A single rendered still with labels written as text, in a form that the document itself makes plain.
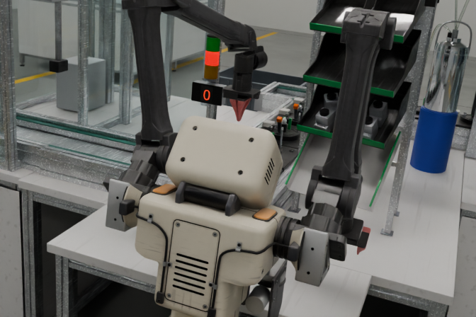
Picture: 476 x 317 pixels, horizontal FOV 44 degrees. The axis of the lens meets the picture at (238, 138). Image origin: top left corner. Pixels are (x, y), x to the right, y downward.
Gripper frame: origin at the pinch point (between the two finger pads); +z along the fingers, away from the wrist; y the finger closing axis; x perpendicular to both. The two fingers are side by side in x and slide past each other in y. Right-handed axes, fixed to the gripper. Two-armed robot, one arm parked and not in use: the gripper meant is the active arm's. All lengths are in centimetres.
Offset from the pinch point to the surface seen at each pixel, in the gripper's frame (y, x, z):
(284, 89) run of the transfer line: 33, -162, 31
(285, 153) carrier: -3, -48, 27
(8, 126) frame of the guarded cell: 87, 2, 19
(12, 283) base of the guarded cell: 86, 5, 83
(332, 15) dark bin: -19.7, -21.5, -31.7
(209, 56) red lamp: 24.1, -29.2, -11.0
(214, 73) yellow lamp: 22.1, -30.1, -5.0
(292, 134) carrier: 1, -68, 25
